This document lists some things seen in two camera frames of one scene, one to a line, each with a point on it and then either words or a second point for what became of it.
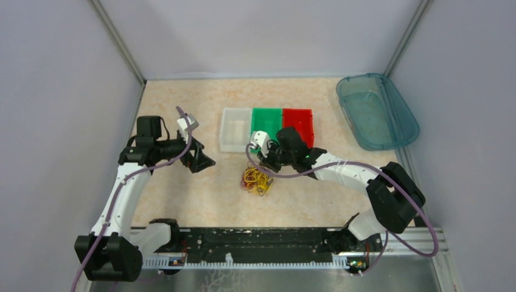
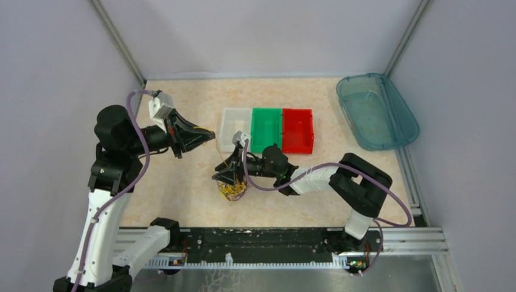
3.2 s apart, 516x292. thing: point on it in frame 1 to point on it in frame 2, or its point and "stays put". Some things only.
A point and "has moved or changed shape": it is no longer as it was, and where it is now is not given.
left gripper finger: x=200 y=162 to x=195 y=136
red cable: x=247 y=180 has moved or changed shape
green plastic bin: x=268 y=120 stays put
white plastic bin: x=235 y=129 stays put
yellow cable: x=254 y=176 to x=228 y=189
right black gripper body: x=275 y=157 to x=239 y=165
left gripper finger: x=196 y=146 to x=180 y=121
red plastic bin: x=302 y=120 stays put
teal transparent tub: x=377 y=118 stays put
